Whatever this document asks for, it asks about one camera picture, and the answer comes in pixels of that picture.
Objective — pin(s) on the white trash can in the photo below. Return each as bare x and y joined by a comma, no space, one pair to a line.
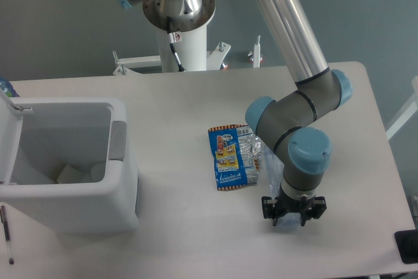
75,170

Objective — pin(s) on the blue foil snack wrapper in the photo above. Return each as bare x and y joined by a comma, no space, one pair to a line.
236,150

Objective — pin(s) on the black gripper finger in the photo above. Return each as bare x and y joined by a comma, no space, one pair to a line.
272,209
311,208

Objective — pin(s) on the white pedestal foot left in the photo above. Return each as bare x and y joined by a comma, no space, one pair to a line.
133,65

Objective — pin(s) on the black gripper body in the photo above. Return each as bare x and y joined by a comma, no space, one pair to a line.
289,199

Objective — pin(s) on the blue bottle behind bin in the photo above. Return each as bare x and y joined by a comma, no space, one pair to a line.
8,88

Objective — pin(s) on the white frame bar right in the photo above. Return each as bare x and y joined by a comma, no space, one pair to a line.
406,111

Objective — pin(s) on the black device at edge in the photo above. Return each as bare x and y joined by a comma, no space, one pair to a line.
406,242

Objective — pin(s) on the white pedestal foot right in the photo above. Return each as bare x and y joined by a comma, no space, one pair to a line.
255,56

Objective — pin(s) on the white pedestal foot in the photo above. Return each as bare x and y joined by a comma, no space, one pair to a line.
133,65
255,56
215,59

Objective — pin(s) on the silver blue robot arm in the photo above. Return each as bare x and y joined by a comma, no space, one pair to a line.
285,126

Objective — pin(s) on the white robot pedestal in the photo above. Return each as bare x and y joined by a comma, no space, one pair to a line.
182,40

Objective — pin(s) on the black white pen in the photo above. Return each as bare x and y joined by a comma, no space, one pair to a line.
4,221

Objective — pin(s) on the crushed clear plastic bottle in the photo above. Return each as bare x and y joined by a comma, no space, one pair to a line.
274,171

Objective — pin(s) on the white pedestal foot middle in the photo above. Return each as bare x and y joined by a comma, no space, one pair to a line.
215,59

